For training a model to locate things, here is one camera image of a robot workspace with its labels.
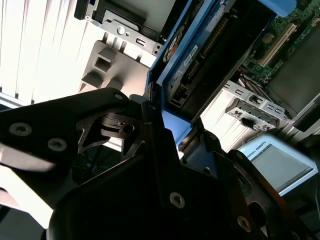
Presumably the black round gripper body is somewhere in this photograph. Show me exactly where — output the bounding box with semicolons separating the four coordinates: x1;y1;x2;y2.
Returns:
9;110;251;240

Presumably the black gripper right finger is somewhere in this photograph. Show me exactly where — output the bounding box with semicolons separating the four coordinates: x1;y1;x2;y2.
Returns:
183;130;313;240

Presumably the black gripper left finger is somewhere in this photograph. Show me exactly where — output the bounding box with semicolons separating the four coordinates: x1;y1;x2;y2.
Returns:
0;82;187;213

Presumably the hard disk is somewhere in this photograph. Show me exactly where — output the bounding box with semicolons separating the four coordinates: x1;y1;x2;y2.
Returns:
146;0;300;148

